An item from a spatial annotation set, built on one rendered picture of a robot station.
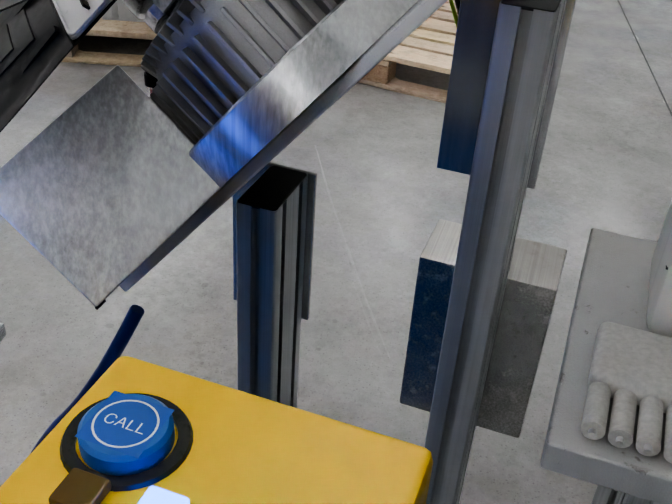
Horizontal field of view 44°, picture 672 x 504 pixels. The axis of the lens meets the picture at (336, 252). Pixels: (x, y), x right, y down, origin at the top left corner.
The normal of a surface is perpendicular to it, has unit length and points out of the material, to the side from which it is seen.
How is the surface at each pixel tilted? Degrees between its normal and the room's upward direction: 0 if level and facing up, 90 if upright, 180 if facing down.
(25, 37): 51
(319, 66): 62
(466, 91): 90
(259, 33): 66
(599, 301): 0
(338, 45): 55
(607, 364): 0
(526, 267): 0
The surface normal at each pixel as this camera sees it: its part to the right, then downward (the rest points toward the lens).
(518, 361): -0.34, 0.50
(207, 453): 0.06, -0.83
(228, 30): -0.18, 0.28
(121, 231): 0.25, -0.03
